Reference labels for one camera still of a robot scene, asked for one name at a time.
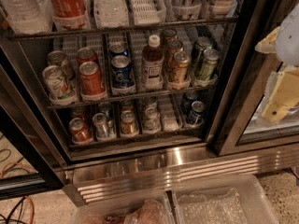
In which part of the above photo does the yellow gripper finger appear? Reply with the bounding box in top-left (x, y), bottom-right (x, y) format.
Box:
top-left (261, 66), bottom-right (299, 123)
top-left (255, 26), bottom-right (279, 54)

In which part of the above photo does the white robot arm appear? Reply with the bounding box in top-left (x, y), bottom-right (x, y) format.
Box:
top-left (255, 4), bottom-right (299, 123)

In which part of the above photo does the green can front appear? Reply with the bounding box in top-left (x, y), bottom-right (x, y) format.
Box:
top-left (195, 49), bottom-right (221, 81)

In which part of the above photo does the green can behind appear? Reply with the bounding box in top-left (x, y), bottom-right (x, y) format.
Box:
top-left (192, 36), bottom-right (213, 72)

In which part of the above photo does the gold can front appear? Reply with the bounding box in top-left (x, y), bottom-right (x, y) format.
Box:
top-left (168, 51), bottom-right (191, 83)

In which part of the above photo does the gold can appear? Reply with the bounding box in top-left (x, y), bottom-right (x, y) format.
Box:
top-left (164, 39), bottom-right (184, 73)
top-left (160, 28), bottom-right (178, 46)
top-left (168, 51), bottom-right (191, 83)

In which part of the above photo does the blue can bottom right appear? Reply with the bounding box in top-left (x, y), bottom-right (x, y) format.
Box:
top-left (186, 101), bottom-right (206, 125)

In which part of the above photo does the dark blue can behind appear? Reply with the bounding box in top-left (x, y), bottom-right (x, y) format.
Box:
top-left (180, 91), bottom-right (198, 114)

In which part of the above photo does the gold can middle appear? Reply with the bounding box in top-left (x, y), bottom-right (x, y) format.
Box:
top-left (164, 39), bottom-right (184, 73)

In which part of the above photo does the gold can back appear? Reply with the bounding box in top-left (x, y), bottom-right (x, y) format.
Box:
top-left (160, 28), bottom-right (178, 46)

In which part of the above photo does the white empty shelf tray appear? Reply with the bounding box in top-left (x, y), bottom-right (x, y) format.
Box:
top-left (129, 0), bottom-right (166, 26)

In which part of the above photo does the grey can bottom shelf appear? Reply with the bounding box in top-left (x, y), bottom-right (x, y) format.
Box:
top-left (143, 107), bottom-right (161, 131)

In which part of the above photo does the blue pepsi can front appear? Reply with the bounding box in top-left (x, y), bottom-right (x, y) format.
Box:
top-left (111, 55), bottom-right (133, 89)

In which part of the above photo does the blue pepsi can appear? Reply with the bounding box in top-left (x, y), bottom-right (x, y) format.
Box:
top-left (111, 55), bottom-right (133, 89)
top-left (109, 43), bottom-right (128, 57)

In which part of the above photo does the blue pepsi can behind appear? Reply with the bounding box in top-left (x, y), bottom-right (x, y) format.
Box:
top-left (109, 43), bottom-right (128, 57)

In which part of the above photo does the brown can bottom shelf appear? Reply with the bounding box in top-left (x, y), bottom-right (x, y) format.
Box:
top-left (121, 110), bottom-right (137, 134)

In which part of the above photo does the stainless steel display fridge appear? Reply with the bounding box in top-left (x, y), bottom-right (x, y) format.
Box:
top-left (0, 0), bottom-right (298, 206)

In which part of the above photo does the orange soda can front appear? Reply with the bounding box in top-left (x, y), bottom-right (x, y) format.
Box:
top-left (79, 62), bottom-right (106, 95)

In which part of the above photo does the orange soda can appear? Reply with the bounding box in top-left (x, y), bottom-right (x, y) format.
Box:
top-left (79, 62), bottom-right (106, 95)
top-left (77, 47), bottom-right (99, 64)

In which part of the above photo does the orange soda can behind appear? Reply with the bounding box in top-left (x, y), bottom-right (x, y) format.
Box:
top-left (77, 47), bottom-right (99, 64)

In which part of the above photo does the silver can bottom shelf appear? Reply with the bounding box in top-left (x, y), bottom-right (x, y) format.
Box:
top-left (93, 113), bottom-right (109, 138)

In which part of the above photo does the red can bottom shelf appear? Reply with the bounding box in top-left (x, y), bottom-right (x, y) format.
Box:
top-left (69, 118), bottom-right (92, 142)

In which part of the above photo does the silver can behind left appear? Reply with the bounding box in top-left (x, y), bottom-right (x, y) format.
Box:
top-left (48, 50), bottom-right (75, 80)

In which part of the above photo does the white green soda can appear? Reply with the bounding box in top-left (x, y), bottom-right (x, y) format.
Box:
top-left (42, 65), bottom-right (74, 100)

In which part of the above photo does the clear plastic bin right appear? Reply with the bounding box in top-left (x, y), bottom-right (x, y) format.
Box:
top-left (172, 175), bottom-right (279, 224)

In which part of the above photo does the clear plastic bin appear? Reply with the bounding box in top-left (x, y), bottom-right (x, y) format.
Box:
top-left (172, 175), bottom-right (279, 224)
top-left (68, 189), bottom-right (175, 224)

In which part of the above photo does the brown tea bottle white cap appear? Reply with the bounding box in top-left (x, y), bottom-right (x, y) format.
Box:
top-left (141, 35), bottom-right (164, 89)

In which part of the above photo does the clear water bottle centre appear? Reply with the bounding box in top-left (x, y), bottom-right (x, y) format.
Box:
top-left (93, 0), bottom-right (129, 28)

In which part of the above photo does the clear water bottle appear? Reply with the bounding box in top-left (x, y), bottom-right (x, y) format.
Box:
top-left (93, 0), bottom-right (129, 28)
top-left (0, 0), bottom-right (53, 35)

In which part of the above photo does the clear plastic bin left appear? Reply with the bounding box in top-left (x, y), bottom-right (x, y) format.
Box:
top-left (68, 189), bottom-right (175, 224)

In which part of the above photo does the clear water bottle left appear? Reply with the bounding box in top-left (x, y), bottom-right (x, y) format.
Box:
top-left (0, 0), bottom-right (53, 35)

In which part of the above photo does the orange cable on floor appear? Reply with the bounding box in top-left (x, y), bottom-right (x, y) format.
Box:
top-left (0, 161), bottom-right (36, 224)

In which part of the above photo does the black cable on floor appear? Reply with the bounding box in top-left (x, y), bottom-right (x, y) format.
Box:
top-left (0, 133), bottom-right (27, 224)

